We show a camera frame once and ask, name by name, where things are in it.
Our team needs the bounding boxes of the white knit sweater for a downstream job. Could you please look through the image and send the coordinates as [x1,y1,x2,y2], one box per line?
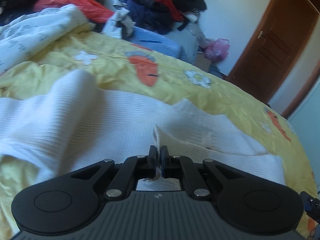
[1,70,285,195]

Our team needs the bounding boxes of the grey white crumpled cloth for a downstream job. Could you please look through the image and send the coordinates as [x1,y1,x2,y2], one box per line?
[101,0,136,40]

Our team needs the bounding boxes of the white wardrobe with flower stickers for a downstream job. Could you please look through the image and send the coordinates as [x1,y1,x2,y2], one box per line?
[289,80,320,191]

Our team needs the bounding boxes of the white printed quilt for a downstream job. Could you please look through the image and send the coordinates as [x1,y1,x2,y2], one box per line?
[1,4,95,75]

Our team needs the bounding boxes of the pink plastic bag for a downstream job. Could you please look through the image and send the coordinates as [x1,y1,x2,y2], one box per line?
[204,38,230,63]

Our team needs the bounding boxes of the brown wooden door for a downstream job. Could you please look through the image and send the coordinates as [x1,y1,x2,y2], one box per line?
[227,0,319,103]

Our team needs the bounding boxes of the grey fabric heap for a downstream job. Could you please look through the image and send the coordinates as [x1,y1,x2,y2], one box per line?
[164,22,207,64]

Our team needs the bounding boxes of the yellow carrot print bedsheet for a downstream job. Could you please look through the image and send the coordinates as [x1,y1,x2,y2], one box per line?
[1,23,316,239]

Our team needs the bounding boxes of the light blue knit basket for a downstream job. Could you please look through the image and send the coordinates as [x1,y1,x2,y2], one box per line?
[124,27,182,59]

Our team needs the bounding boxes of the dark navy clothes in pile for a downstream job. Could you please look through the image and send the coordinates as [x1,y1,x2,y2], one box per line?
[123,0,174,35]

